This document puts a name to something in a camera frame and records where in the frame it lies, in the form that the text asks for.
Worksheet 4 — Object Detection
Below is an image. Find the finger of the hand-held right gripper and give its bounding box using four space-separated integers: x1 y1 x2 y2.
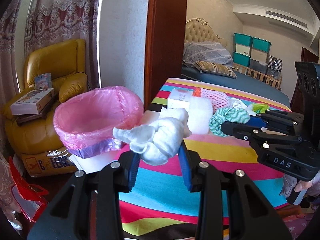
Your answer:
220 122 303 150
249 109 304 137

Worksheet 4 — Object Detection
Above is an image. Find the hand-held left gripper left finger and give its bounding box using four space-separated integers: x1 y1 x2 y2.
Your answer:
26 151 140 240

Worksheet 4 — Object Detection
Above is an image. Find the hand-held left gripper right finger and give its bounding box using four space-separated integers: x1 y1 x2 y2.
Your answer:
178 142 293 240

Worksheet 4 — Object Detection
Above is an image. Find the green zigzag scrunchie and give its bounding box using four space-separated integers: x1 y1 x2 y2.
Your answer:
209 107 250 137

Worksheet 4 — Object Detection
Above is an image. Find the green plastic wrapper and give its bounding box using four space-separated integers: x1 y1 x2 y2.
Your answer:
251 102 270 113

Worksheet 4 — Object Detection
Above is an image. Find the pink foam fruit net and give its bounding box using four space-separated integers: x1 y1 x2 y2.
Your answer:
197 88 232 110

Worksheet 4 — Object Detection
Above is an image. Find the white tissue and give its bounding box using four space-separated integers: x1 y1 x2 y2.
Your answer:
112 106 193 167

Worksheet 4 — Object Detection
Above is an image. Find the white foam block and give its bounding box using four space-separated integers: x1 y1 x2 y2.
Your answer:
189 96 213 135

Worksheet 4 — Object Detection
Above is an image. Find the white bin with pink liner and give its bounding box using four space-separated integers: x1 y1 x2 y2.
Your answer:
53 86 143 159

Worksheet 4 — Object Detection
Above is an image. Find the white carton with red print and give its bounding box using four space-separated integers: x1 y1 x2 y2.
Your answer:
167 88 198 109

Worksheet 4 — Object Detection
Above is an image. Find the person's right hand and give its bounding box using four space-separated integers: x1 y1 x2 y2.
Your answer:
283 171 320 202

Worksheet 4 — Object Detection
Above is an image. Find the striped colourful tablecloth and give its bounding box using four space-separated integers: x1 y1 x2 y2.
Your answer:
117 77 304 240

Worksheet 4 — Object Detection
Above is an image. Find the bed with blue sheet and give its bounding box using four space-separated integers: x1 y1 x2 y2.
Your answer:
180 65 292 105

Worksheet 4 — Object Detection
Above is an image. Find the dark bag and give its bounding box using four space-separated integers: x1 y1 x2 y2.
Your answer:
266 67 280 79

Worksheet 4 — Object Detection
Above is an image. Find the houndstooth bag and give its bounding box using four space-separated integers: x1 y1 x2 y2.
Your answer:
268 54 283 71

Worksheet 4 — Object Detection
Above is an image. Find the clear grey storage box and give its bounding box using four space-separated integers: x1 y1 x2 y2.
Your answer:
249 59 268 73

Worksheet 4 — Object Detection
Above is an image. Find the striped pillow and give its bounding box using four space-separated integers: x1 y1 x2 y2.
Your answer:
195 60 237 78

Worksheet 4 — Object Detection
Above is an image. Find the pink printed cloth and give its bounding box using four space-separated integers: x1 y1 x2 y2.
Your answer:
282 212 313 240

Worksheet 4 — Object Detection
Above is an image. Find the white storage box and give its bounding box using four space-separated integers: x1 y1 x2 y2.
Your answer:
235 44 252 57
251 47 269 62

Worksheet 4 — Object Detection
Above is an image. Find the grey patterned quilt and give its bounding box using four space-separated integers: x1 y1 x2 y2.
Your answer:
182 41 234 68

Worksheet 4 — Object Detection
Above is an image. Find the yellow packaged bundle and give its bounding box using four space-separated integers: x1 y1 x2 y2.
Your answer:
20 150 77 178

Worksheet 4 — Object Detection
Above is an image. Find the ceiling air vent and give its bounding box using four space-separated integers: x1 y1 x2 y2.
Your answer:
265 9 308 28

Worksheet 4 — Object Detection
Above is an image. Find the beige tufted headboard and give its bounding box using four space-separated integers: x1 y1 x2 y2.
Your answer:
184 17 228 49

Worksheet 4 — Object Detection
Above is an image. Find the red plastic bag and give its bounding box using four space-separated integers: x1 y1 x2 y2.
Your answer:
9 156 49 223

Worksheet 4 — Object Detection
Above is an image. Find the dark wooden tray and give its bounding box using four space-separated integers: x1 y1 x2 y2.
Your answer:
16 97 59 124

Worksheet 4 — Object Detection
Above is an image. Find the white board game box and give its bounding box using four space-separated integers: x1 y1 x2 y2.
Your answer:
10 88 55 115

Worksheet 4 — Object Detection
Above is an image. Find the light blue picture book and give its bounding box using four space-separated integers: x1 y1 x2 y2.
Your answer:
35 73 52 90

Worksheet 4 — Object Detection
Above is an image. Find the yellow leather armchair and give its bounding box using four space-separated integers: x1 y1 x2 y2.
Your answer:
4 39 88 155

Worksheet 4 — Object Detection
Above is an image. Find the pink lace curtain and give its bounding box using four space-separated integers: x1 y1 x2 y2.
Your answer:
0 0 30 230
25 0 100 55

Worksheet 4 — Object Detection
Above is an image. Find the wooden bed rail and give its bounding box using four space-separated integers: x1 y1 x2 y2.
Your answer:
232 64 283 90

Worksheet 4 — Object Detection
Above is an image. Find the brown wooden door frame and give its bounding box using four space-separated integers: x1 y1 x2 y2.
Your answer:
144 0 188 105

